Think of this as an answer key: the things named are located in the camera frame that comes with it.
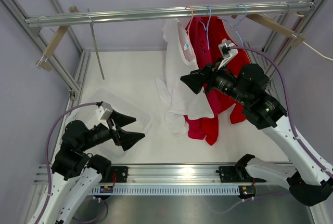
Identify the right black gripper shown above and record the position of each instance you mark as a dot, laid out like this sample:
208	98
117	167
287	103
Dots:
195	81

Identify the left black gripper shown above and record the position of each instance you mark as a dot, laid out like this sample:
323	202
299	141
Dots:
127	139

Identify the white t shirt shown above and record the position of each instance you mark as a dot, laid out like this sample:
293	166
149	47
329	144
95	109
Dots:
181	100

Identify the magenta polo shirt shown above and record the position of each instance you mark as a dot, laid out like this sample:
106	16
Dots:
200	130

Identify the red t shirt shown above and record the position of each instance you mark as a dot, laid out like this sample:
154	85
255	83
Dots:
217	33

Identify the light blue wire hanger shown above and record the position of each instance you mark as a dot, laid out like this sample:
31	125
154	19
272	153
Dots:
236	26
206	26

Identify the pink wire hanger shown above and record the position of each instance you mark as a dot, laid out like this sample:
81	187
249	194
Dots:
182	33

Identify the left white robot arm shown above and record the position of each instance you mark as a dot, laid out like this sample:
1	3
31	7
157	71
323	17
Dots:
74	173

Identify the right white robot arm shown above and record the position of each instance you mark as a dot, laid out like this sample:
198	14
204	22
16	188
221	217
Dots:
309	179

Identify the right wooden hanger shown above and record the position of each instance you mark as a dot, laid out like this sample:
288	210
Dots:
275	27

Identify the wooden hanger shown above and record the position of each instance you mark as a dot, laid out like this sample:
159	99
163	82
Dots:
45	61
275	27

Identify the left wooden hanger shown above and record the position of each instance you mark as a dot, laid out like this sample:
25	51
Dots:
45	61

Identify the white plastic laundry basket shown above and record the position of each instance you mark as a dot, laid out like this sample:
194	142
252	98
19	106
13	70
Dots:
124	106

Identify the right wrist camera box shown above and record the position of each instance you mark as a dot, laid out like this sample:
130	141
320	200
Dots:
227	52

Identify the white slotted cable duct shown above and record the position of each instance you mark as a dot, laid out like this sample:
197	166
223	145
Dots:
166	190

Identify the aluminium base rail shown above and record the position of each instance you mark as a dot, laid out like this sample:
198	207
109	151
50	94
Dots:
180	174

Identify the aluminium hanging rail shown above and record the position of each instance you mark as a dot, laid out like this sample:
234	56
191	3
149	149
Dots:
78	18

